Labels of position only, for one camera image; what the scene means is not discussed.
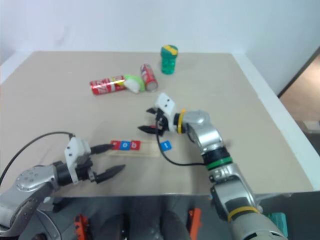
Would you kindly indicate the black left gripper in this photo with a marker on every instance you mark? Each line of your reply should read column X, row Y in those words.
column 85, row 170

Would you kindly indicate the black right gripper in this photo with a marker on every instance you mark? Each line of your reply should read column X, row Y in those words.
column 161, row 122

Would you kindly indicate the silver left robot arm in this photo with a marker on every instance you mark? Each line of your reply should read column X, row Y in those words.
column 32, row 180

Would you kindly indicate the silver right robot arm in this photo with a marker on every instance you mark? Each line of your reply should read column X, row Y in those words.
column 207, row 137

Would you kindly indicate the red letter r block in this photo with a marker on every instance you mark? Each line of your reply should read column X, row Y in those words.
column 115, row 144

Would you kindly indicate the blue letter o block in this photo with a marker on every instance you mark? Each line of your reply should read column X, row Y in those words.
column 124, row 145

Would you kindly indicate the red letter b block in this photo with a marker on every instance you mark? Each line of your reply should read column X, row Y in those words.
column 135, row 145

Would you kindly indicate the wooden letter tray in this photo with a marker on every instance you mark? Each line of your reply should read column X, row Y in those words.
column 147, row 150

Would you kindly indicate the blue letter t block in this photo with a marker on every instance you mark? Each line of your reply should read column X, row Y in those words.
column 166, row 146

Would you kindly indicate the green and white cup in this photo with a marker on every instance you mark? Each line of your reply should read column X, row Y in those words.
column 133, row 83

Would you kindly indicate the short red soda can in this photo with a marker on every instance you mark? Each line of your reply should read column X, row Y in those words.
column 148, row 77

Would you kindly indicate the long red soda can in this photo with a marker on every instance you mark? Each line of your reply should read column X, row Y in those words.
column 106, row 86

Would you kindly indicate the green bottle with yellow cap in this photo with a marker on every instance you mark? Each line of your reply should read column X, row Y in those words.
column 169, row 60

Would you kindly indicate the orange and black tool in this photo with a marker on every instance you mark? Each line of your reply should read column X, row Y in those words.
column 195, row 220
column 81, row 223

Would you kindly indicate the dark rounded shape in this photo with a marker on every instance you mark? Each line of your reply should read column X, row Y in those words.
column 173, row 226

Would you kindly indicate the teal green box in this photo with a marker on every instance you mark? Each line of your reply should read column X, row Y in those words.
column 276, row 221

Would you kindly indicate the grey blurry floor object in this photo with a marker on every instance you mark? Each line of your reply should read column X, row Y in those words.
column 312, row 126

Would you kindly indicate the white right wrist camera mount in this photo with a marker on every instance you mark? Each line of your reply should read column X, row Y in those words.
column 165, row 106

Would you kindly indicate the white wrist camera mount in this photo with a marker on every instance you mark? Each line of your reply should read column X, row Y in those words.
column 165, row 106
column 75, row 150

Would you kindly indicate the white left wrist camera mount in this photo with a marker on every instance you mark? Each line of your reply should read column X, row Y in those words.
column 75, row 150

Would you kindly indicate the black bracket under table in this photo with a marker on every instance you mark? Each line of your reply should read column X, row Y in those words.
column 56, row 203

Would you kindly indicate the dark brown door frame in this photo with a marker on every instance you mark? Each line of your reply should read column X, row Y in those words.
column 300, row 71

